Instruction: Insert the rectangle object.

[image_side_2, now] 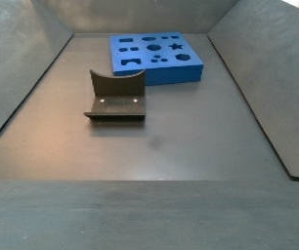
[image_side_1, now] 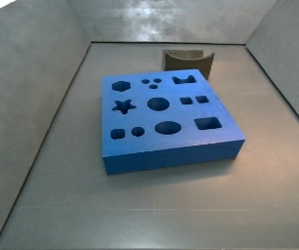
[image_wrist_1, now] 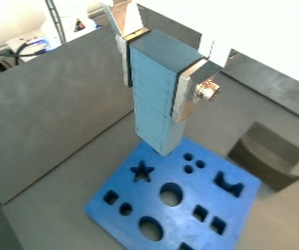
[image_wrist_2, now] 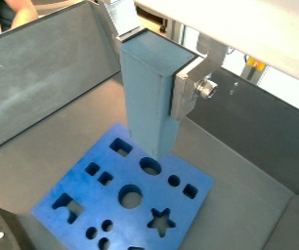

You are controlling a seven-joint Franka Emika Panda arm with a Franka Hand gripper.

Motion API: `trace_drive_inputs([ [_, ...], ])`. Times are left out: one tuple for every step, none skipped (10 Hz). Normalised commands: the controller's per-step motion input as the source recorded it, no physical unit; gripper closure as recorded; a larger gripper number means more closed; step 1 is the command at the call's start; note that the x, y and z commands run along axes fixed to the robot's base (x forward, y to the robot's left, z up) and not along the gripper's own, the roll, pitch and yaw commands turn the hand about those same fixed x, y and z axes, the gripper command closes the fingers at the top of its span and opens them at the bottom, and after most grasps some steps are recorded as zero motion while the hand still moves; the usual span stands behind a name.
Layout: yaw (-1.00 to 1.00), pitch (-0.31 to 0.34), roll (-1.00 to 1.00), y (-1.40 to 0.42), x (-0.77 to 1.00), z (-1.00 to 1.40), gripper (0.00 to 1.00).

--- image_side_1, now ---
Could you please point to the blue shape sorter block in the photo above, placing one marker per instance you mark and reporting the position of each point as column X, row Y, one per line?
column 162, row 119

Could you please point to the dark olive curved block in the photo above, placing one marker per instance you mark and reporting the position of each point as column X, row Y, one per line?
column 188, row 59

